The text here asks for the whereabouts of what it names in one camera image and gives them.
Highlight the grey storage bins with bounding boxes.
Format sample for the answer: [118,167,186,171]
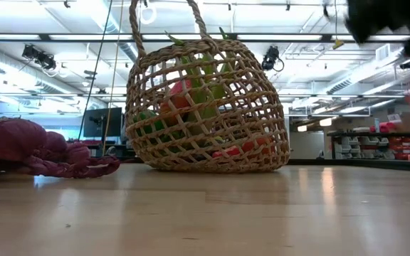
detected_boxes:
[335,137,391,160]

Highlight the purple grape string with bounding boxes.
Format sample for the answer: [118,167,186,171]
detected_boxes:
[0,117,122,178]

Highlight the yellow hanging tag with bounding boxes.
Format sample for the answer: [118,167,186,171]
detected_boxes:
[332,0,346,50]

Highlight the black computer monitor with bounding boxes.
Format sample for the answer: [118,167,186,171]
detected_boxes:
[83,106,123,139]

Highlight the red pepper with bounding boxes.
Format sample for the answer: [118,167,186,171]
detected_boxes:
[211,145,243,159]

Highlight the green bell pepper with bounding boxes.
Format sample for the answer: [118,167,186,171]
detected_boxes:
[133,110,165,132]

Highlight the yellow hanging cord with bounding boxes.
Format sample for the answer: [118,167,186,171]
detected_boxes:
[103,0,125,154]

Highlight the green celery bunch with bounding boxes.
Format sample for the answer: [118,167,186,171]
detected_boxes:
[165,28,238,129]

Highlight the black ceiling camera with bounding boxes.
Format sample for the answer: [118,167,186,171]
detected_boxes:
[261,45,285,72]

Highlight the thin black taut cable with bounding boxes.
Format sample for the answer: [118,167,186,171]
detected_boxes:
[78,0,113,142]

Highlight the white air vent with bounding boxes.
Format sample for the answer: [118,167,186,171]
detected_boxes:
[375,43,391,63]

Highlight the black ceiling spotlight cluster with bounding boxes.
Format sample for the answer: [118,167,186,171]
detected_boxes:
[21,44,57,71]

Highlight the red object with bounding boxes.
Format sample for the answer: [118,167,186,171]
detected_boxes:
[370,122,398,133]

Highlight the woven straw basket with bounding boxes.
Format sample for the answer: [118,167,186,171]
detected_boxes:
[125,0,291,174]

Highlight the cardboard box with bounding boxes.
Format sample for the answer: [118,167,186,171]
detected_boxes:
[386,112,410,133]

